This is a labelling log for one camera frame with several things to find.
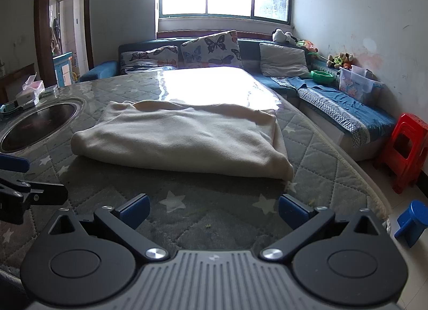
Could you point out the blue small cabinet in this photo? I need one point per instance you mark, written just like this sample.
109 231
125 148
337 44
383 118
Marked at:
63 69

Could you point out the blue sofa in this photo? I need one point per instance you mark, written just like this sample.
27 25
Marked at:
100 71

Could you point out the clear plastic storage box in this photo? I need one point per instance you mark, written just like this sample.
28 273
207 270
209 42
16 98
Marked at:
354 88

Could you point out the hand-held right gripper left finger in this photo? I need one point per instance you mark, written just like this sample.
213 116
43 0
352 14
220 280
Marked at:
133 211

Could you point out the butterfly print cushion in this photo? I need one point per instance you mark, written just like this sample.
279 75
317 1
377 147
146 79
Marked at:
210 47
150 57

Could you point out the cream long-sleeved garment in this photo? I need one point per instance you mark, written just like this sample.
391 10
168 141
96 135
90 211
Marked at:
184 136

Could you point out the blue patterned sofa cover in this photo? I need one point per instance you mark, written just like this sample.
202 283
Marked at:
334 106

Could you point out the red plastic stool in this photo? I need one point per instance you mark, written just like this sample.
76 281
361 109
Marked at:
411 129

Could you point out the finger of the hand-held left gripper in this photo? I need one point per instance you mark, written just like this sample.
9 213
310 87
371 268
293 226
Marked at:
46 193
13 163

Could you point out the flat green box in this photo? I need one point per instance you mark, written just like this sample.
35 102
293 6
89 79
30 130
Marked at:
50 90

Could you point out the green plastic bowl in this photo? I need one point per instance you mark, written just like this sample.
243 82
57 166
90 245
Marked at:
321 78

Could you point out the white cardboard box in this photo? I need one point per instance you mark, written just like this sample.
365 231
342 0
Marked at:
28 99

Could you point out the grey cushion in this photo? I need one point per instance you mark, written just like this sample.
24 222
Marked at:
284 61

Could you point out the blue plastic stool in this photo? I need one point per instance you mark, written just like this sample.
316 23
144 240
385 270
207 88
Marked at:
416 211

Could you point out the white tissue box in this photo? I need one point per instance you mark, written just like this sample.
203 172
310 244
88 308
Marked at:
35 86

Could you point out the panda plush toy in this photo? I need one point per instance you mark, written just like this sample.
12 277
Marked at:
281 35

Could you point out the group of small plush toys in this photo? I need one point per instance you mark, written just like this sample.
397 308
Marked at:
339 61

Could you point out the hanging garments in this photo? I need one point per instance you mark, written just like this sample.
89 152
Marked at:
56 36

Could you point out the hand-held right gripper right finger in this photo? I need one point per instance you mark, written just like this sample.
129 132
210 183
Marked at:
294 211

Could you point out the dark wooden door frame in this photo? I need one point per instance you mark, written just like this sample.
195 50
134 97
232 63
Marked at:
41 29

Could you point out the orange plush toy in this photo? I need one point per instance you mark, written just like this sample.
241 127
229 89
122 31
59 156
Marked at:
310 47

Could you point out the round black induction cooktop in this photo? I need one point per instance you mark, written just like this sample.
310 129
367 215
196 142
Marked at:
36 126

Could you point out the dark wooden sideboard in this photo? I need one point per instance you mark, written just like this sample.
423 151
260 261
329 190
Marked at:
20 76

